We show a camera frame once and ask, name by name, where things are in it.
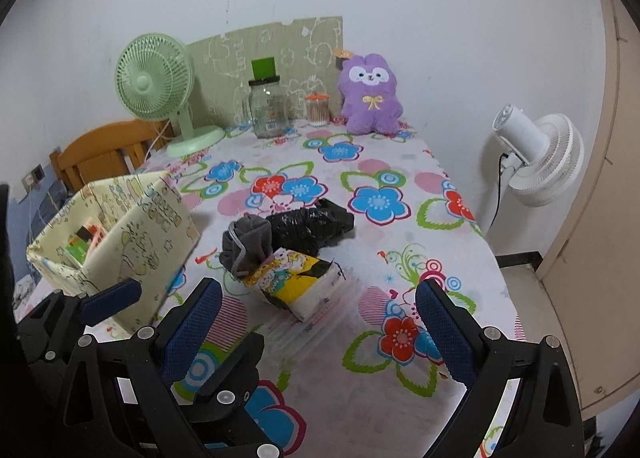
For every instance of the green printed wall board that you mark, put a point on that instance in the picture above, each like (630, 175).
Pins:
(225, 52)

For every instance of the yellow cartoon tissue packet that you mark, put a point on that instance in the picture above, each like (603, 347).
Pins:
(285, 283)

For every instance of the beige door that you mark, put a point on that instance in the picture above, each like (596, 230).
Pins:
(600, 238)

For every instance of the green tissue packet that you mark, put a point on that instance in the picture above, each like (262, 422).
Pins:
(80, 253)

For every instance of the wall socket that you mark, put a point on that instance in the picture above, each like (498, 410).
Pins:
(32, 177)

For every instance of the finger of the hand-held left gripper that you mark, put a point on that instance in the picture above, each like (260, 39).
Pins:
(235, 368)
(112, 300)

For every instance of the cotton swab container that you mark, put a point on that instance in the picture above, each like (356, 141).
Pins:
(317, 112)

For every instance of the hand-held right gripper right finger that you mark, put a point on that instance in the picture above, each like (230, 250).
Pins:
(445, 333)

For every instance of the purple plush bunny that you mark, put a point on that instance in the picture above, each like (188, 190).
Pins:
(370, 102)

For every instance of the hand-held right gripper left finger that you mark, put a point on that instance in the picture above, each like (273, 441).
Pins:
(192, 333)

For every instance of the wooden chair back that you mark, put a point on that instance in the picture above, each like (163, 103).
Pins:
(100, 147)

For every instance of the white standing fan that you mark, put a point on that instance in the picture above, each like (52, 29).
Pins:
(545, 157)

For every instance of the green desk fan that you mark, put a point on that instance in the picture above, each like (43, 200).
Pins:
(147, 82)

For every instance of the grey plaid pillow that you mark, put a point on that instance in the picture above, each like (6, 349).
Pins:
(55, 200)

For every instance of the glass jar with green lid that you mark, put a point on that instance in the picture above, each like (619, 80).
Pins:
(270, 107)

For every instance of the black plastic bag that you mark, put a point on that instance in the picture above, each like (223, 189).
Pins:
(310, 225)

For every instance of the grey sock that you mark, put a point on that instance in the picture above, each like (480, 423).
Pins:
(247, 240)

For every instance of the yellow printed fabric storage box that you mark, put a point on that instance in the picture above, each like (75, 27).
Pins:
(150, 233)

